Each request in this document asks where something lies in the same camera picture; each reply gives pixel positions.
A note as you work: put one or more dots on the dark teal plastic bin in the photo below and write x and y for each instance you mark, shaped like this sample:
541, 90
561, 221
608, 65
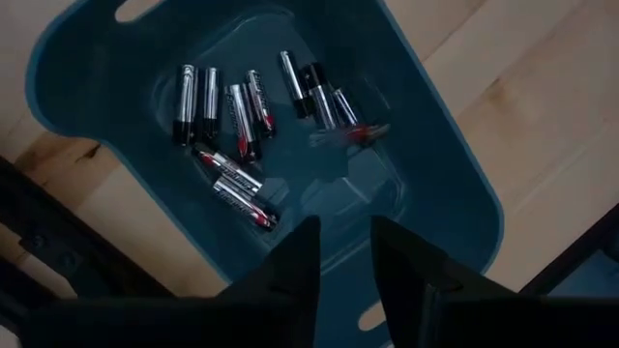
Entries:
425, 169

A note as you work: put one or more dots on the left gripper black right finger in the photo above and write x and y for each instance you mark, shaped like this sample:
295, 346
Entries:
411, 270

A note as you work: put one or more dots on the Energizer Max silver battery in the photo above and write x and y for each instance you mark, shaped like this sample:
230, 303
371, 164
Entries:
186, 104

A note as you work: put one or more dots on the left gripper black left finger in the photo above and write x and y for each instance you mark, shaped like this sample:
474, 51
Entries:
300, 270

